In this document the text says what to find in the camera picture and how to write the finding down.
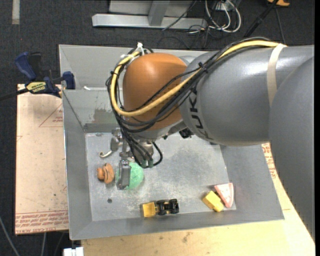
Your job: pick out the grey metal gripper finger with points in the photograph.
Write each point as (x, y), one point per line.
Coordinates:
(124, 175)
(115, 144)

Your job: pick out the green ball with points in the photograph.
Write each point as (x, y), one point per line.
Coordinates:
(136, 176)

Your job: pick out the cream curved hook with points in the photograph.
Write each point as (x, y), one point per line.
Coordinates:
(105, 155)

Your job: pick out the grey metal bin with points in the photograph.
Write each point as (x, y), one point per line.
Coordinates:
(185, 170)

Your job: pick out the yellow toy digger, black wheels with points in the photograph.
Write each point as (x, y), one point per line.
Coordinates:
(160, 207)

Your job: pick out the brown cardboard board, red print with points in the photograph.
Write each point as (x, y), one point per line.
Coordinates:
(40, 155)

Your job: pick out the yellow block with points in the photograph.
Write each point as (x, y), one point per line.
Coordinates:
(213, 202)

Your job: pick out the pink triangular wedge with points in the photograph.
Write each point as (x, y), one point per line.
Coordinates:
(226, 193)

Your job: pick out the black cylinder on white bracket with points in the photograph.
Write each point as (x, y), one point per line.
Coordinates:
(185, 133)

